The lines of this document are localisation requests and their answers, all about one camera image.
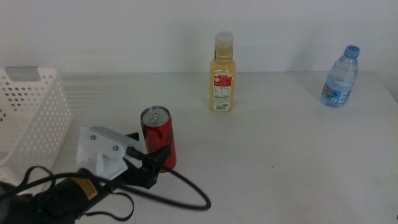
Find clear blue-capped water bottle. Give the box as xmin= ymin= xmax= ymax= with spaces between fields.
xmin=320 ymin=45 xmax=361 ymax=109

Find red soda can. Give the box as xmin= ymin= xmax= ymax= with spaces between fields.
xmin=139 ymin=105 xmax=177 ymax=174

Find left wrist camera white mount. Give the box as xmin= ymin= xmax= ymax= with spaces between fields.
xmin=76 ymin=126 xmax=144 ymax=182

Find white perforated plastic basket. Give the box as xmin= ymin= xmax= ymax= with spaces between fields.
xmin=0 ymin=65 xmax=74 ymax=196

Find yellow juice bottle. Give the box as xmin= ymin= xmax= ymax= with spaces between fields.
xmin=208 ymin=30 xmax=237 ymax=113

